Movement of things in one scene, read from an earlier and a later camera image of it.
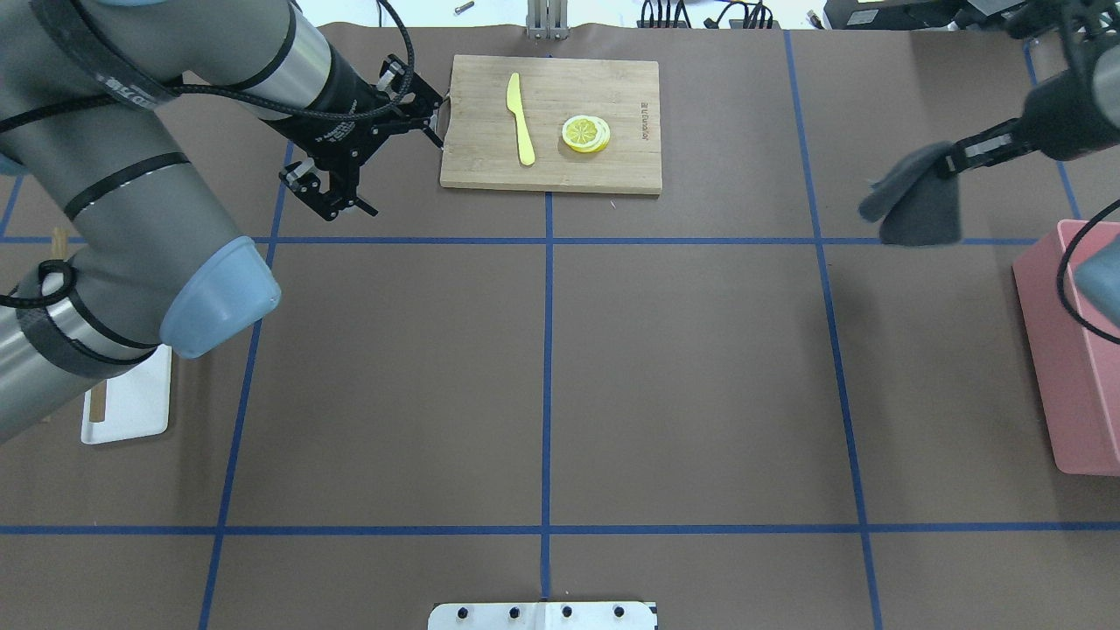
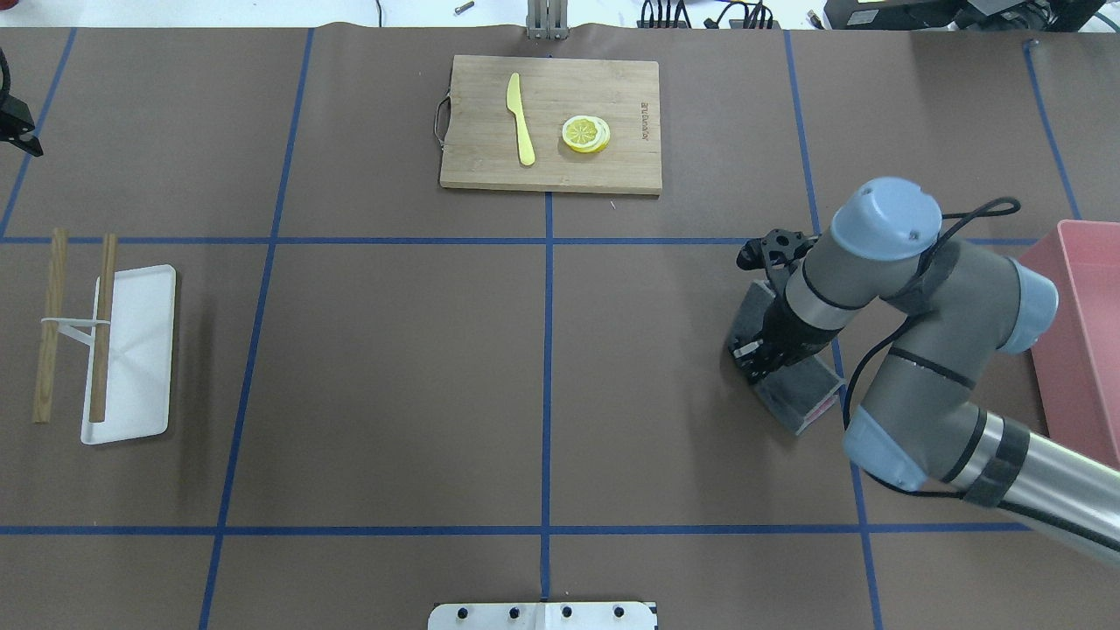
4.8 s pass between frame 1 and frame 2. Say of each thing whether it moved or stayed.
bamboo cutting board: stayed
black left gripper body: moved
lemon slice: stayed
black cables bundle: stayed
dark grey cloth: moved
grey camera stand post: stayed
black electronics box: stayed
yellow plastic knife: stayed
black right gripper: moved
